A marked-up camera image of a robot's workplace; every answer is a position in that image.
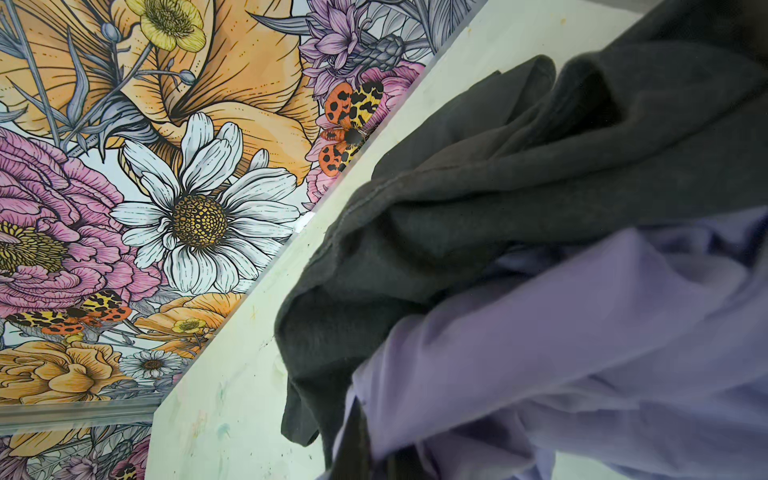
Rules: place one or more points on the purple cloth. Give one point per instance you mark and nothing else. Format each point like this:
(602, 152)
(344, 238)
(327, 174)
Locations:
(645, 351)

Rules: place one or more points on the dark grey cloth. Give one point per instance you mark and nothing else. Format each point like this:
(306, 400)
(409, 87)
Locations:
(666, 123)

